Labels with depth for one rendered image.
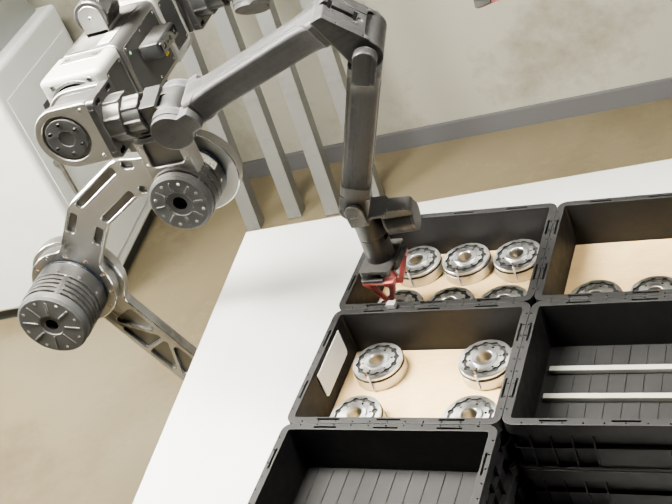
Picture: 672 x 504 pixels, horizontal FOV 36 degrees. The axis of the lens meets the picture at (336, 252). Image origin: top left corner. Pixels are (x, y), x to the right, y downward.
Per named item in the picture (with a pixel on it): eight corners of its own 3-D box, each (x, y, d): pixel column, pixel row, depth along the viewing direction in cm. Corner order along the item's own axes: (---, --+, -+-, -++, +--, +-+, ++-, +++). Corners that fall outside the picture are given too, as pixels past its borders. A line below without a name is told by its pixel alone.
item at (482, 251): (436, 275, 219) (435, 273, 218) (451, 245, 225) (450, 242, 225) (481, 275, 213) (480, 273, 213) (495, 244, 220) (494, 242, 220)
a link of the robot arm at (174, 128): (339, -35, 162) (332, 6, 156) (394, 22, 169) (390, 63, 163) (152, 90, 187) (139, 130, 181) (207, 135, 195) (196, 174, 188)
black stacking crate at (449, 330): (308, 466, 194) (286, 424, 187) (355, 353, 215) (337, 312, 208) (516, 472, 176) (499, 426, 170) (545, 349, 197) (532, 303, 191)
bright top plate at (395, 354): (347, 381, 201) (346, 379, 201) (362, 345, 209) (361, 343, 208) (395, 381, 197) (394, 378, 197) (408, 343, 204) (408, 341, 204)
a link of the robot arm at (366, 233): (351, 202, 203) (346, 220, 198) (385, 197, 200) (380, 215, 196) (362, 230, 207) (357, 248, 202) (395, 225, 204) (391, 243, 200)
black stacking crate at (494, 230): (356, 352, 215) (337, 311, 209) (394, 260, 236) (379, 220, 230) (546, 347, 197) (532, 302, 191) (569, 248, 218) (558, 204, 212)
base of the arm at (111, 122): (130, 134, 194) (101, 78, 187) (168, 126, 191) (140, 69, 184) (114, 160, 187) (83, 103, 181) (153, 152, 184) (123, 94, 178)
